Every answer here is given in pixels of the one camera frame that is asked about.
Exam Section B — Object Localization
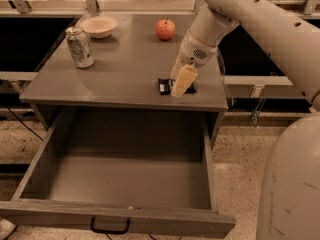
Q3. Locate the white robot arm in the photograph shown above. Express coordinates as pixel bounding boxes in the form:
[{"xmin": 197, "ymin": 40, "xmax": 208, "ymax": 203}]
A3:
[{"xmin": 170, "ymin": 0, "xmax": 320, "ymax": 108}]

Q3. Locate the black drawer handle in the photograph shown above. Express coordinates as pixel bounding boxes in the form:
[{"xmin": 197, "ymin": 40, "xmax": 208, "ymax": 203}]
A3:
[{"xmin": 89, "ymin": 217, "xmax": 131, "ymax": 235}]

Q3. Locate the open grey top drawer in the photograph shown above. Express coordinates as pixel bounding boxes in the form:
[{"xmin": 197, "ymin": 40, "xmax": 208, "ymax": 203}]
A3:
[{"xmin": 0, "ymin": 112, "xmax": 236, "ymax": 238}]

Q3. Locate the dark blue rxbar wrapper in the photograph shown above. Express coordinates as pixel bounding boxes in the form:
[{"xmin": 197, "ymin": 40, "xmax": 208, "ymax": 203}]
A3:
[{"xmin": 158, "ymin": 78, "xmax": 197, "ymax": 95}]

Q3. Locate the black floor cable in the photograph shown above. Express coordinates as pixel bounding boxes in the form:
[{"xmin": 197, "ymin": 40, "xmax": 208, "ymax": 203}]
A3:
[{"xmin": 3, "ymin": 105, "xmax": 44, "ymax": 142}]

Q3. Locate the red apple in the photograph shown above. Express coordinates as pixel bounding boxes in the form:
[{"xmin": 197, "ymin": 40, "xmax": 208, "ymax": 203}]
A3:
[{"xmin": 156, "ymin": 19, "xmax": 175, "ymax": 41}]

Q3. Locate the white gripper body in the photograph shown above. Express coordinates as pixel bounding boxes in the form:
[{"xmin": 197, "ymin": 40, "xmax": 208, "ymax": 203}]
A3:
[{"xmin": 179, "ymin": 30, "xmax": 216, "ymax": 67}]

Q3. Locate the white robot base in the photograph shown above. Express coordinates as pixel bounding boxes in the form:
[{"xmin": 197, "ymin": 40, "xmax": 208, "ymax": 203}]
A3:
[{"xmin": 256, "ymin": 113, "xmax": 320, "ymax": 240}]

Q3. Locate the grey drawer cabinet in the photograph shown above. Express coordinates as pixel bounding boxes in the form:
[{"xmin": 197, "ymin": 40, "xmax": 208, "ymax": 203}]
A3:
[{"xmin": 21, "ymin": 15, "xmax": 227, "ymax": 149}]

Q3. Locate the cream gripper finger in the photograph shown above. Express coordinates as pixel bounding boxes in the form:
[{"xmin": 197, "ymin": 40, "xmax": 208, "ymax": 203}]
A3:
[
  {"xmin": 171, "ymin": 64, "xmax": 198, "ymax": 97},
  {"xmin": 170, "ymin": 54, "xmax": 185, "ymax": 79}
]

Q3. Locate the white bowl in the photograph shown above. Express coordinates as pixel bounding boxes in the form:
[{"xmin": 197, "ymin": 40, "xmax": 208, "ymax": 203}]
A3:
[{"xmin": 80, "ymin": 16, "xmax": 117, "ymax": 39}]

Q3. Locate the silver soda can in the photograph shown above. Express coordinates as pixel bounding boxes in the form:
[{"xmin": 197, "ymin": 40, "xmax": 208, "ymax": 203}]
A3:
[{"xmin": 65, "ymin": 26, "xmax": 94, "ymax": 68}]

